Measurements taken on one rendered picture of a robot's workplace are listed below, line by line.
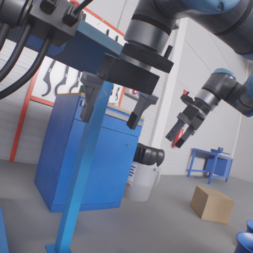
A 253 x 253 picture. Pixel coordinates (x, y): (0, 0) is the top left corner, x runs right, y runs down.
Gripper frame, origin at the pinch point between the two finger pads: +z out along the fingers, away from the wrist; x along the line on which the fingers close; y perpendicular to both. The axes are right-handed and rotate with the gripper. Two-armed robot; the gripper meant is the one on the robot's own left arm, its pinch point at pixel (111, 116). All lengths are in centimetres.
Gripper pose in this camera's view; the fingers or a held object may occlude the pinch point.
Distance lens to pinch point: 41.3
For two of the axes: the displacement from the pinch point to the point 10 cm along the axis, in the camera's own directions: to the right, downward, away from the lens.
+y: -4.4, -4.9, 7.6
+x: -8.1, -1.4, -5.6
